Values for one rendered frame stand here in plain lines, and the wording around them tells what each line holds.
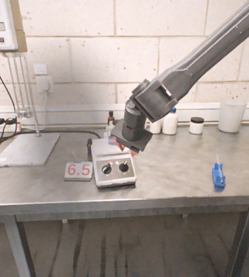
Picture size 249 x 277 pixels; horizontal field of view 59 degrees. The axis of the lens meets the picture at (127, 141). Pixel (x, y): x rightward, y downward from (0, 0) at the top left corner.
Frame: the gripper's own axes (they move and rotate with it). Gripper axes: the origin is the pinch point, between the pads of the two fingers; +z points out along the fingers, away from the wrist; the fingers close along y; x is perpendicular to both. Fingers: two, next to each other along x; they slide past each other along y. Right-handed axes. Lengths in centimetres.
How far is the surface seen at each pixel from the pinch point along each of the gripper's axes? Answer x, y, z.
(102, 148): -1.2, 10.0, 7.8
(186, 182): -5.5, -20.3, 8.6
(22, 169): 16.4, 32.7, 18.6
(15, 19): -16, 55, -16
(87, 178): 9.1, 9.1, 12.5
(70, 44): -44, 57, 7
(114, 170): 4.5, 1.8, 7.2
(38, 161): 10.2, 31.0, 19.6
